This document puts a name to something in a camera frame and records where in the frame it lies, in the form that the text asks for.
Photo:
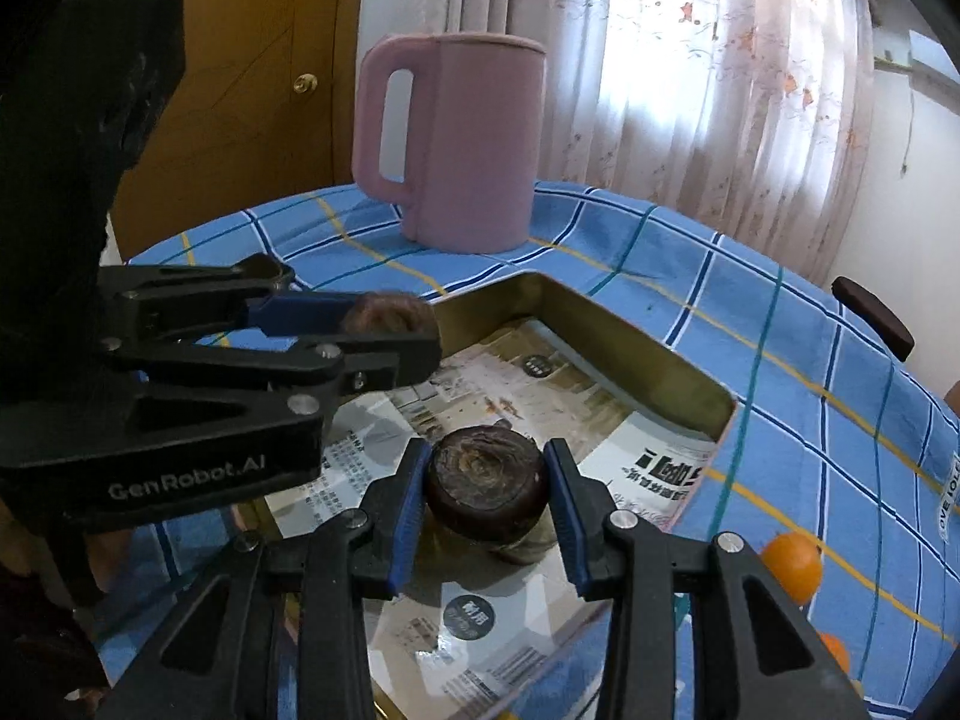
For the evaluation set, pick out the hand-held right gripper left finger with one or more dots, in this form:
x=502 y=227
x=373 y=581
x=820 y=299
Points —
x=409 y=519

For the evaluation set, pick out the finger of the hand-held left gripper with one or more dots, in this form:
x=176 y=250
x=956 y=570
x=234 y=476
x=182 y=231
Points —
x=300 y=315
x=375 y=364

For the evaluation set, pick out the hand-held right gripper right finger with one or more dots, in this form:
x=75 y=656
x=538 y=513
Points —
x=567 y=519

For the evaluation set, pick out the fuzzy brown fruit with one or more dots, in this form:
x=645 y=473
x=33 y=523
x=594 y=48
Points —
x=390 y=313

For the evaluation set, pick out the dark brown round fruit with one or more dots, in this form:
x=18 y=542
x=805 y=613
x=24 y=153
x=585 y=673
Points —
x=484 y=480

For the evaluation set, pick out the gold metal tray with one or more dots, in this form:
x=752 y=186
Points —
x=622 y=360

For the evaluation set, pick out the newspaper tray liner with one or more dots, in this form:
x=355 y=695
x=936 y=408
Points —
x=465 y=382

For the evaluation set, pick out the wooden door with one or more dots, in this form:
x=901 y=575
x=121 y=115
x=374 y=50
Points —
x=247 y=127

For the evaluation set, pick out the brass door knob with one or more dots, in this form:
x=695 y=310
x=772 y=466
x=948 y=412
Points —
x=304 y=84

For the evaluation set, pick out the orange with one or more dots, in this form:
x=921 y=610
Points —
x=793 y=566
x=835 y=652

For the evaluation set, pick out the pink electric kettle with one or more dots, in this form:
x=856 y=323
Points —
x=472 y=142

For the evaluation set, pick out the blue checked tablecloth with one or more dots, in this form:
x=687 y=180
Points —
x=750 y=330

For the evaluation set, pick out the dark brown chair back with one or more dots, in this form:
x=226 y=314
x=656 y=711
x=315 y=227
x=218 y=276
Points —
x=874 y=315

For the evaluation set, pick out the white printed bag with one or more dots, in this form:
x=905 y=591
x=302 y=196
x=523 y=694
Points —
x=951 y=484

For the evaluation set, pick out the floral sheer curtain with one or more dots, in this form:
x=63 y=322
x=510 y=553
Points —
x=660 y=75

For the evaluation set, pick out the white air conditioner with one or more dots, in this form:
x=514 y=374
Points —
x=922 y=64

